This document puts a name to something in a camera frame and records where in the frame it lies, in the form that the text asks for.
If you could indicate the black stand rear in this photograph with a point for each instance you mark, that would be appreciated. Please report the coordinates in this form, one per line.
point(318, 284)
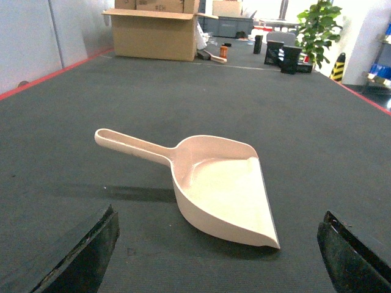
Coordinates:
point(272, 53)

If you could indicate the orange bottle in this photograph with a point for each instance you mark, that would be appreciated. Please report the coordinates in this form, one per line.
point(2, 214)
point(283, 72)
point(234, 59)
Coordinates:
point(223, 51)

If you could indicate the grey plastic crate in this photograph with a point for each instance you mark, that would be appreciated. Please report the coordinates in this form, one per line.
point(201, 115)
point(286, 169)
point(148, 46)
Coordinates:
point(229, 27)

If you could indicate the grey office chair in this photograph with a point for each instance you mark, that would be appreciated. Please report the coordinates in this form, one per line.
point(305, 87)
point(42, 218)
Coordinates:
point(287, 38)

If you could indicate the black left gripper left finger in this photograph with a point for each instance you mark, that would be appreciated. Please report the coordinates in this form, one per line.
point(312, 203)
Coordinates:
point(83, 268)

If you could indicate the large open cardboard box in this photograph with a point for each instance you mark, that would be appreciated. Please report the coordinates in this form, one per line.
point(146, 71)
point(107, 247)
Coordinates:
point(155, 29)

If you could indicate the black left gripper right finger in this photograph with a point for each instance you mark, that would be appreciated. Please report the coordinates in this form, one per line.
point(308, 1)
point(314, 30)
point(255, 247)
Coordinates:
point(355, 261)

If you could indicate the beige plastic dustpan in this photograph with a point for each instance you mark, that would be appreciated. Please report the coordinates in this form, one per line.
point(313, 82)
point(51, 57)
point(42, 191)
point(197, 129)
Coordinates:
point(218, 184)

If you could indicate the green potted plant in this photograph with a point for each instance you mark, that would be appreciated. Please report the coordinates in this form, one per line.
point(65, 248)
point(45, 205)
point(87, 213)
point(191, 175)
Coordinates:
point(317, 30)

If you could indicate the yellow black striped cone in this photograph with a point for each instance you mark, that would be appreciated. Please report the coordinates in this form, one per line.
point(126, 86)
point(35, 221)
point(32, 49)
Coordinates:
point(338, 69)

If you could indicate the beige brush with handle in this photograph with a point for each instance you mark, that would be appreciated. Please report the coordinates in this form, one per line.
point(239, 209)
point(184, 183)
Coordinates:
point(209, 56)

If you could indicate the tall black cup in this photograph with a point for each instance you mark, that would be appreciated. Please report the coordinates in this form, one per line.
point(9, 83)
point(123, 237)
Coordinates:
point(257, 44)

